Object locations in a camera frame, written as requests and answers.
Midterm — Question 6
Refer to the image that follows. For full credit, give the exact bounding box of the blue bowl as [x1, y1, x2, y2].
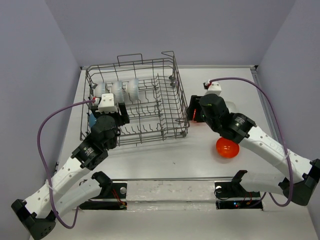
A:
[88, 113, 97, 128]

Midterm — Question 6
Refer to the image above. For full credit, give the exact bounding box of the grey wire dish rack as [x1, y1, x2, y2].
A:
[83, 51, 189, 146]

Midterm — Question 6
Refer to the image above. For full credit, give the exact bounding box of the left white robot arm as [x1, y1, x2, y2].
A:
[11, 103, 130, 240]

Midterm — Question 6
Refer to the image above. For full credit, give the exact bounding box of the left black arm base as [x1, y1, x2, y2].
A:
[79, 171, 127, 211]

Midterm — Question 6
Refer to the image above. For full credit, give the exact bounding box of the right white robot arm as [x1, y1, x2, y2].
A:
[186, 93, 320, 206]

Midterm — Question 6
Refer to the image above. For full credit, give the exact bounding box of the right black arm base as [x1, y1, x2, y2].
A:
[213, 170, 263, 210]

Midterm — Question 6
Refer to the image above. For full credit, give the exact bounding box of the white square dish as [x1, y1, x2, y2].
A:
[225, 101, 238, 113]

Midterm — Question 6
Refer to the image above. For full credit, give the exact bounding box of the orange bowl left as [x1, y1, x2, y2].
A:
[191, 108, 202, 123]

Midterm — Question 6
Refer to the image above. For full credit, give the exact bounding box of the orange bowl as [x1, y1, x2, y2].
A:
[191, 108, 202, 123]
[215, 137, 240, 159]

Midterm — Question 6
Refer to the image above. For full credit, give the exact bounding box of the orange bowl right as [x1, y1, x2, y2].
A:
[215, 137, 240, 159]

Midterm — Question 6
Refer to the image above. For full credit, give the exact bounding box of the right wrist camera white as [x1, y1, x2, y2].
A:
[203, 80, 222, 96]

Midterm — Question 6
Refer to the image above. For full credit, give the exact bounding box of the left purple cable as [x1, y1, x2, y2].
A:
[36, 99, 97, 229]

